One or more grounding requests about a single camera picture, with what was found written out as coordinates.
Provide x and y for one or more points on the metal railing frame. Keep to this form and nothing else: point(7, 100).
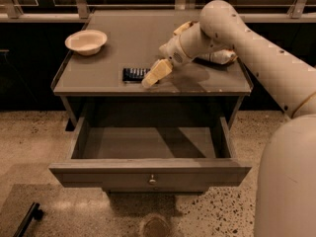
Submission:
point(131, 4)

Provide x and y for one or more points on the white paper bowl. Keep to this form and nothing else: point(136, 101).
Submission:
point(87, 42)

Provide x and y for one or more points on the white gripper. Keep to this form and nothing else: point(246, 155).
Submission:
point(172, 52)

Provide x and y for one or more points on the open grey top drawer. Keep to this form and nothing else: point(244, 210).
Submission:
point(122, 159)

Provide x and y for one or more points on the blue rxbar blueberry bar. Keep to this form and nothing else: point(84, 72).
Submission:
point(134, 74)

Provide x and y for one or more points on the brass drawer knob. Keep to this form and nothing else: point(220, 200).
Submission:
point(152, 181)

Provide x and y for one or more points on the grey cabinet table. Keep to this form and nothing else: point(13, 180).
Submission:
point(133, 40)

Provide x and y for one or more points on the black bar on floor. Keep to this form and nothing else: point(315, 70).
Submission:
point(34, 213)

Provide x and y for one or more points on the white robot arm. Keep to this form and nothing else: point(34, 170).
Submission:
point(286, 193)

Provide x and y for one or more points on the brown white snack bag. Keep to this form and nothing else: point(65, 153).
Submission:
point(219, 55)

